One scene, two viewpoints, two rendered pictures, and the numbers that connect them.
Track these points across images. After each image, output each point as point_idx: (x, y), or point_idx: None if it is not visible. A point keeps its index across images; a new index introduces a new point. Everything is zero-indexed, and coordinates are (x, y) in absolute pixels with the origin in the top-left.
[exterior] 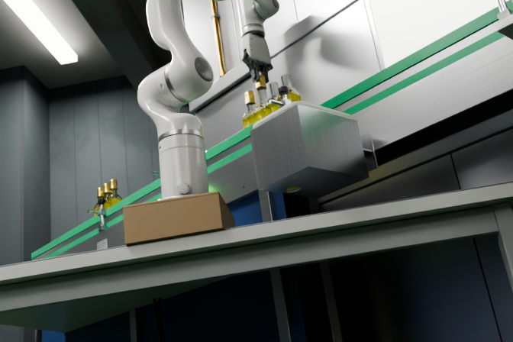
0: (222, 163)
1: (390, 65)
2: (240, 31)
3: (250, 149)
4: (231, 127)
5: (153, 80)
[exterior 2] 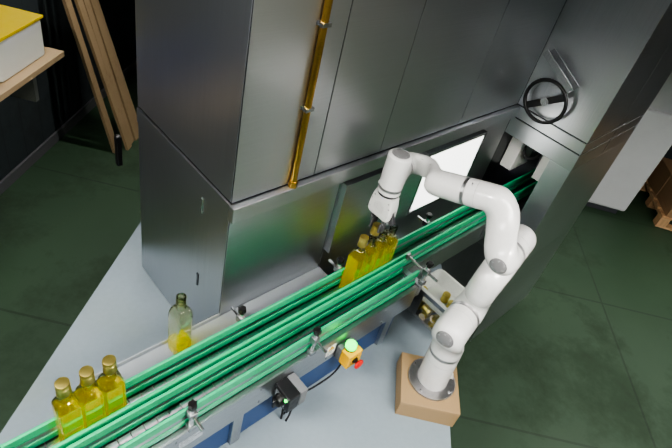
0: (367, 312)
1: (415, 200)
2: (393, 193)
3: (390, 298)
4: (279, 234)
5: (471, 334)
